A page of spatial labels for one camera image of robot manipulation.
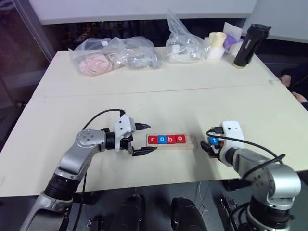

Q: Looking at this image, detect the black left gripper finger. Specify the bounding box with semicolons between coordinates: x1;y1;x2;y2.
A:
131;147;157;157
135;122;152;131

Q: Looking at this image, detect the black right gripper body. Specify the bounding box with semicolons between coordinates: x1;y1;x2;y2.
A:
208;141;226;160

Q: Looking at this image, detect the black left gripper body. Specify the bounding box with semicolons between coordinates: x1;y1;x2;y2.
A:
119;122;137;155

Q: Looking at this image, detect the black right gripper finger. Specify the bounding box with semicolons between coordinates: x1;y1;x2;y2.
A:
200;141;218;153

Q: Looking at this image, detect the wooden letter tile holder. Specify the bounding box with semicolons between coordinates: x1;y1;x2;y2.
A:
145;133;198;151

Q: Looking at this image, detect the dark rounded shape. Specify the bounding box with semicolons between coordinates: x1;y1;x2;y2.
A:
112;193;145;231
170;196;205;231

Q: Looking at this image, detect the clear bag with grey items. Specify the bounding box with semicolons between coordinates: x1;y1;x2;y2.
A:
105;36;162;71

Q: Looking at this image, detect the clear bag with pink items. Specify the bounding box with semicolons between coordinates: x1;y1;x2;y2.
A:
68;37;115;77

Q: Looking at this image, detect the clear bag with white items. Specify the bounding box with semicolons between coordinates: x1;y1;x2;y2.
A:
165;9;208;64

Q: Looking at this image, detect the purple packet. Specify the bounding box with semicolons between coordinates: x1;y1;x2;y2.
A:
222;34;244;55

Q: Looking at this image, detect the cream plastic cup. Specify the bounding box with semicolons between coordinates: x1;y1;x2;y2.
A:
207;32;227;51

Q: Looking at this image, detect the black drinking bottle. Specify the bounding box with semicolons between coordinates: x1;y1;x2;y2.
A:
233;23;272;69

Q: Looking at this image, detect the bystander in dark clothes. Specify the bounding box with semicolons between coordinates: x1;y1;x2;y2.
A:
279;66;308;109

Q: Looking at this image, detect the white paper packet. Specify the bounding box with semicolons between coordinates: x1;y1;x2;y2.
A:
223;21;244;39

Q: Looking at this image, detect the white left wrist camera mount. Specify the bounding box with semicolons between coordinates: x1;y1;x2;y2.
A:
114;115;135;153

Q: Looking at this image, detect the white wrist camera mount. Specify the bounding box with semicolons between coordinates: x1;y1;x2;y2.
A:
218;121;245;157
114;115;135;153

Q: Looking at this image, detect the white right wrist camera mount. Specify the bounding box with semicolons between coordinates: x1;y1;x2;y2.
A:
218;121;245;157

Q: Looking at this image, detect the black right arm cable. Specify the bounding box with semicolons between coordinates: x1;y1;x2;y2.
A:
206;126;286;180

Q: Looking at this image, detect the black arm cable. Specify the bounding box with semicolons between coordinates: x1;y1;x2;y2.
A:
71;108;127;231
206;126;286;180

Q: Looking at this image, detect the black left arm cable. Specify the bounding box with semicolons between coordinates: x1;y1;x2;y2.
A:
71;108;127;231

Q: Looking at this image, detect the grey metal frame post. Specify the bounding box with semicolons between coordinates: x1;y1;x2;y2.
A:
13;0;56;64

